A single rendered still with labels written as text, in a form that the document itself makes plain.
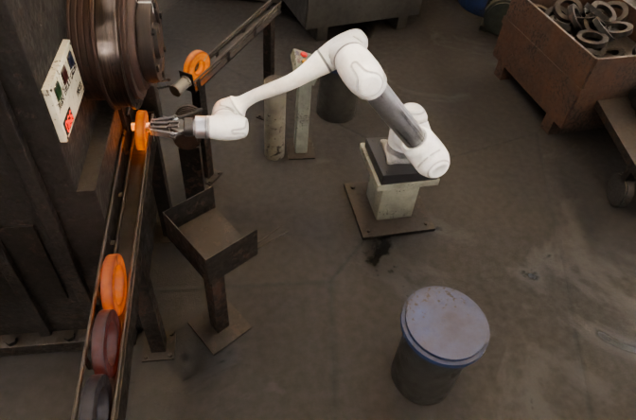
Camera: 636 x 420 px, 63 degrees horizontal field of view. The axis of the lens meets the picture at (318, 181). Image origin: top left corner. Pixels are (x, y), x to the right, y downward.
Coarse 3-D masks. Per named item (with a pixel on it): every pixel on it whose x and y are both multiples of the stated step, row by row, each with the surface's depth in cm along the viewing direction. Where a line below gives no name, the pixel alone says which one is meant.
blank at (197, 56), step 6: (192, 54) 236; (198, 54) 237; (204, 54) 242; (186, 60) 236; (192, 60) 235; (198, 60) 239; (204, 60) 243; (186, 66) 236; (192, 66) 237; (204, 66) 245; (186, 72) 237; (192, 72) 239; (198, 72) 245
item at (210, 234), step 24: (168, 216) 179; (192, 216) 187; (216, 216) 191; (192, 240) 183; (216, 240) 184; (240, 240) 170; (192, 264) 176; (216, 264) 168; (240, 264) 179; (216, 288) 200; (216, 312) 211; (216, 336) 221
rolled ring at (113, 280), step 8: (112, 256) 153; (120, 256) 159; (104, 264) 150; (112, 264) 150; (120, 264) 159; (104, 272) 148; (112, 272) 149; (120, 272) 161; (104, 280) 147; (112, 280) 148; (120, 280) 162; (104, 288) 147; (112, 288) 147; (120, 288) 162; (104, 296) 147; (112, 296) 147; (120, 296) 160; (104, 304) 148; (112, 304) 148; (120, 304) 157; (120, 312) 156
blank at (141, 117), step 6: (138, 114) 195; (144, 114) 196; (138, 120) 194; (144, 120) 195; (138, 126) 194; (144, 126) 195; (138, 132) 194; (144, 132) 195; (138, 138) 194; (144, 138) 196; (138, 144) 196; (144, 144) 197
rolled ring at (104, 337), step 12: (108, 312) 142; (96, 324) 138; (108, 324) 141; (96, 336) 136; (108, 336) 150; (96, 348) 135; (108, 348) 149; (96, 360) 135; (108, 360) 146; (96, 372) 136; (108, 372) 139
